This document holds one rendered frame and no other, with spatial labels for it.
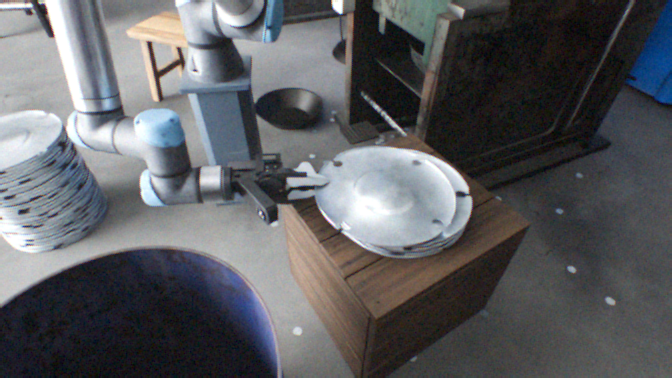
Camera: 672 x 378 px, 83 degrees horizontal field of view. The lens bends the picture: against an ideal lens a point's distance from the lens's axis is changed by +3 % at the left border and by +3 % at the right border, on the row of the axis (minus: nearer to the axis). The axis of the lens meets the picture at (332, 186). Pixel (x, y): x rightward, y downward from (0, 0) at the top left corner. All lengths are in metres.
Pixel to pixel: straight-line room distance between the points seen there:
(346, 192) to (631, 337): 0.84
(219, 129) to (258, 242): 0.37
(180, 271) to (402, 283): 0.38
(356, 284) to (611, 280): 0.86
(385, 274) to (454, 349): 0.41
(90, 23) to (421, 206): 0.66
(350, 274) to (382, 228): 0.10
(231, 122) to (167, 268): 0.57
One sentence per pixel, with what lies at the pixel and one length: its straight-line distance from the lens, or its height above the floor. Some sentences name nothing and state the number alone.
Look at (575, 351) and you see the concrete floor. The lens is 1.19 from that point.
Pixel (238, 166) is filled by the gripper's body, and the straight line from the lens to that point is 0.81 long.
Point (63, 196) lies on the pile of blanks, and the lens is 1.34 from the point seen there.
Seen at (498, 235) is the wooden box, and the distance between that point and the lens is 0.83.
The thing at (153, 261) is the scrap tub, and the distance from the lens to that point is 0.67.
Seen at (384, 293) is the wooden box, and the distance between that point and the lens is 0.70.
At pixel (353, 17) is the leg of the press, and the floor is 0.47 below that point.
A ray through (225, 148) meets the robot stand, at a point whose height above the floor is 0.24.
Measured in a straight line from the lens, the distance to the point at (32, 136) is 1.36.
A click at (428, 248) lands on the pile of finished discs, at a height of 0.38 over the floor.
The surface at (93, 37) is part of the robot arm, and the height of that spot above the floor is 0.69.
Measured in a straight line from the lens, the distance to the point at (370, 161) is 0.85.
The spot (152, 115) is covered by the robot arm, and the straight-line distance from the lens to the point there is 0.74.
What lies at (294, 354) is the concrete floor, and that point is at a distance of 1.02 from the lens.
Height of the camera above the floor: 0.95
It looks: 44 degrees down
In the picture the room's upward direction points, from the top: straight up
